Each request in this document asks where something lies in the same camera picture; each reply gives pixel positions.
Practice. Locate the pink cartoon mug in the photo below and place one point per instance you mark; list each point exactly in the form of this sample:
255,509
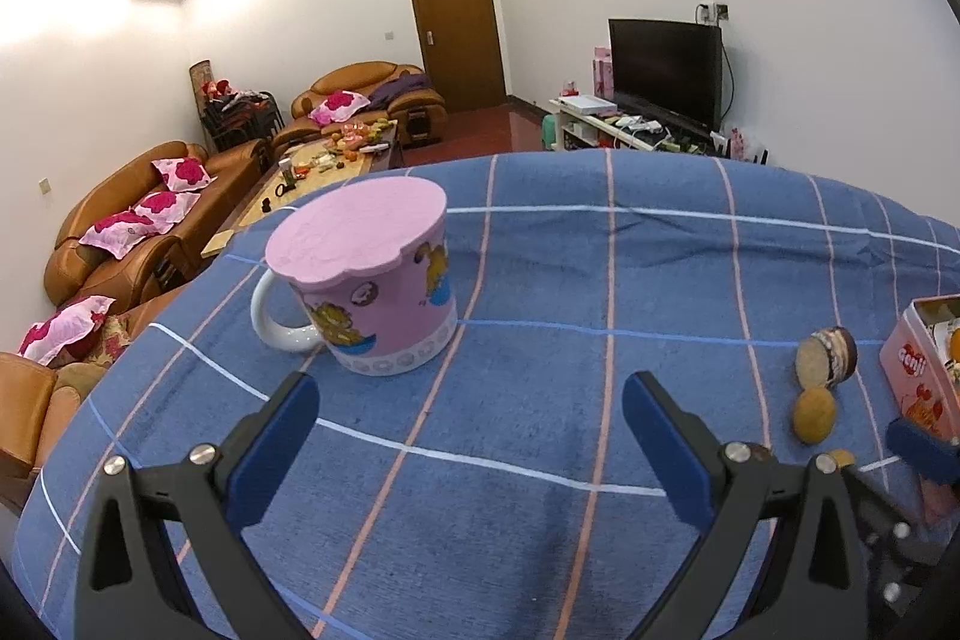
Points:
390,317

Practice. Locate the black television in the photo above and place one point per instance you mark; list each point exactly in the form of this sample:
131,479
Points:
664,70

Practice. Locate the white flat box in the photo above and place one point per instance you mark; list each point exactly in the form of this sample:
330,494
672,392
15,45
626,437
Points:
587,104

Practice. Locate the blue plaid cloth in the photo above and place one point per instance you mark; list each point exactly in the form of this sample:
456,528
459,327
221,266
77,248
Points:
562,280

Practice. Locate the wooden coffee table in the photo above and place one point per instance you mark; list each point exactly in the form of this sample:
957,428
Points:
255,212

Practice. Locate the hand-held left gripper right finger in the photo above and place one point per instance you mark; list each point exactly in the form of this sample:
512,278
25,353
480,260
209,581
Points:
667,452

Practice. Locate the white television stand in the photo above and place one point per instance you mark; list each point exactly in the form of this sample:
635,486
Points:
577,126

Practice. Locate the long brown leather sofa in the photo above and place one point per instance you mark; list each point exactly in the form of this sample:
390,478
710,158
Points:
120,175

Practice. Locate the brown wooden door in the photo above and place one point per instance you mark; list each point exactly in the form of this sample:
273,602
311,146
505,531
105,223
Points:
454,25

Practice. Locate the pink metal tin box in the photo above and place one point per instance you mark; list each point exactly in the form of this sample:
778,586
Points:
911,377

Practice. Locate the small pink floral bag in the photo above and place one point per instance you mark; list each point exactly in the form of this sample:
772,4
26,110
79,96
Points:
740,144

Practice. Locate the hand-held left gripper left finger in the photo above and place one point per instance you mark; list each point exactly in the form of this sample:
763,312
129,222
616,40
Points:
274,452

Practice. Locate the purple blanket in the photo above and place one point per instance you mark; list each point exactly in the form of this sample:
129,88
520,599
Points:
401,89

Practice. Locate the pink silicone mug lid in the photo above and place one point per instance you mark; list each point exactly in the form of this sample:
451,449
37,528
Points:
352,227

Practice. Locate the wall power socket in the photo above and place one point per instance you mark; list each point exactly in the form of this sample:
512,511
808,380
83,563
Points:
712,12

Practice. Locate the pink gift bag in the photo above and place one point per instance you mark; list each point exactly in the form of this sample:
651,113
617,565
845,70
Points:
603,74

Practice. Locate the assorted snacks pile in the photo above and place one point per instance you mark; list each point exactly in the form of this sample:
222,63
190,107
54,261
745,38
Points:
352,141

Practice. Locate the pink floral cushion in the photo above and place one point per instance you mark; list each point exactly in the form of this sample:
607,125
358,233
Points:
340,106
64,329
166,205
120,233
184,174

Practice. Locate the black storage rack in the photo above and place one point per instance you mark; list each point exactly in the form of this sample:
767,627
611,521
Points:
240,119

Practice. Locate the chocolate cake roll slice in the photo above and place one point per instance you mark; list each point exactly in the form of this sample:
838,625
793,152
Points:
825,359

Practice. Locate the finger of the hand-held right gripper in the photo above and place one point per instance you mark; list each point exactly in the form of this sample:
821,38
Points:
926,452
900,550

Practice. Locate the small yellow round fruit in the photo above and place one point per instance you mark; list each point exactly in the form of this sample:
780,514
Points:
815,415
841,458

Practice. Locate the brown leather armchair sofa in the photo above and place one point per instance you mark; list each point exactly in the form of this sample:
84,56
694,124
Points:
352,78

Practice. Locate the brown standing board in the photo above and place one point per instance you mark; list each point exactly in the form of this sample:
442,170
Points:
200,78

